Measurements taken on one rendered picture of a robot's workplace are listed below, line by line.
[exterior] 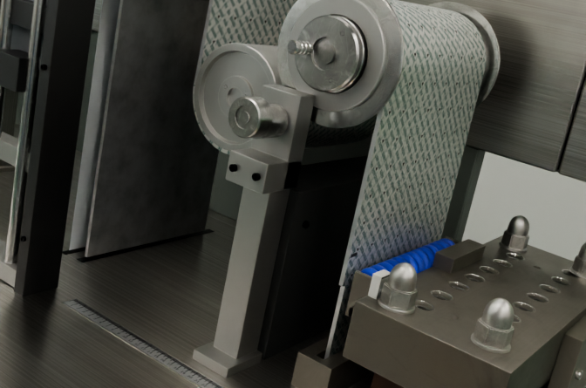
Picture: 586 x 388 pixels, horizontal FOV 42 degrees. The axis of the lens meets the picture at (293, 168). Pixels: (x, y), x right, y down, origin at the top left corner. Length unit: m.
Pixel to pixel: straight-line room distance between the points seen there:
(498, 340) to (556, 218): 2.78
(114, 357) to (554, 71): 0.63
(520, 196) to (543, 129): 2.51
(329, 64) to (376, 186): 0.13
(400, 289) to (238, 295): 0.18
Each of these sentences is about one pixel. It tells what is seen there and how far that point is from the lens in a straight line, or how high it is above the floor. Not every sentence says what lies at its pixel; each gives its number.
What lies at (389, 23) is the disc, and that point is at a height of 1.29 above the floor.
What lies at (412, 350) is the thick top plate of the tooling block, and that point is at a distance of 0.74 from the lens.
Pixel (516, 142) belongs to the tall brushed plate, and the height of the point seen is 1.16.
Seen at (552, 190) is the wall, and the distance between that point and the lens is 3.49.
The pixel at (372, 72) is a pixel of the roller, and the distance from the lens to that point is 0.75.
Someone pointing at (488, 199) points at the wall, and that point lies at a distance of 3.59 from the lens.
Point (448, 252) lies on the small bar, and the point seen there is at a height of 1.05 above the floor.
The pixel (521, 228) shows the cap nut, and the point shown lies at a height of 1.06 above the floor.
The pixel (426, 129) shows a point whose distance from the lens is 0.86.
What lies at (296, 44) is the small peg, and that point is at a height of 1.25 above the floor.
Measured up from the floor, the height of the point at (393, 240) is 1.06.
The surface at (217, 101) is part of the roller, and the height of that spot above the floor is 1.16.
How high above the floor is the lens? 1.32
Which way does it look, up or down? 14 degrees down
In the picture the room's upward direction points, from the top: 12 degrees clockwise
